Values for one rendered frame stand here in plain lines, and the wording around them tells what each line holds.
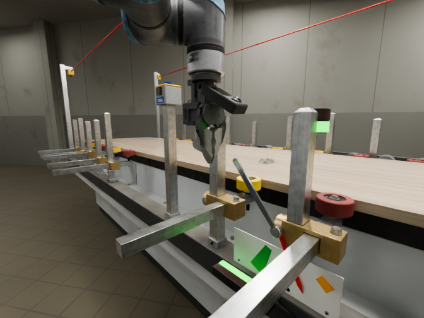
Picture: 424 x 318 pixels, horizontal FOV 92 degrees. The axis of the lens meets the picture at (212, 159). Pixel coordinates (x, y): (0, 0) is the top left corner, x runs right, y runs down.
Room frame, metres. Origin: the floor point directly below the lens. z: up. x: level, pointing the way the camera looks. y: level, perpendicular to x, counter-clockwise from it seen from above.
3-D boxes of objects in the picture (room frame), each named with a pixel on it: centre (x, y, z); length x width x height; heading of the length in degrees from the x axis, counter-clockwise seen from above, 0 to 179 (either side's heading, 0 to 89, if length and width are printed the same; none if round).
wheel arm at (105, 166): (1.23, 0.71, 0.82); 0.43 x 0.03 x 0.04; 134
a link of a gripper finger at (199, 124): (0.49, 0.02, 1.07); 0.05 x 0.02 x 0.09; 134
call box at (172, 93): (0.79, 0.16, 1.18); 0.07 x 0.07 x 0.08; 44
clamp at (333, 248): (0.41, -0.21, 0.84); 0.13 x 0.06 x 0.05; 44
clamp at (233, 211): (0.58, -0.03, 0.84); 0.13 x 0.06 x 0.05; 44
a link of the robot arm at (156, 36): (0.49, 0.13, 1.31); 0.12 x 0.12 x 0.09; 8
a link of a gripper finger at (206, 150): (0.51, 0.03, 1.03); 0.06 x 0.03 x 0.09; 44
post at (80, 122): (1.87, 1.19, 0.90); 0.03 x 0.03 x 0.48; 44
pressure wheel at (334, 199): (0.46, -0.29, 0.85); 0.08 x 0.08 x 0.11
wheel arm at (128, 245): (0.51, 0.02, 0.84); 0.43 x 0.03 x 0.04; 134
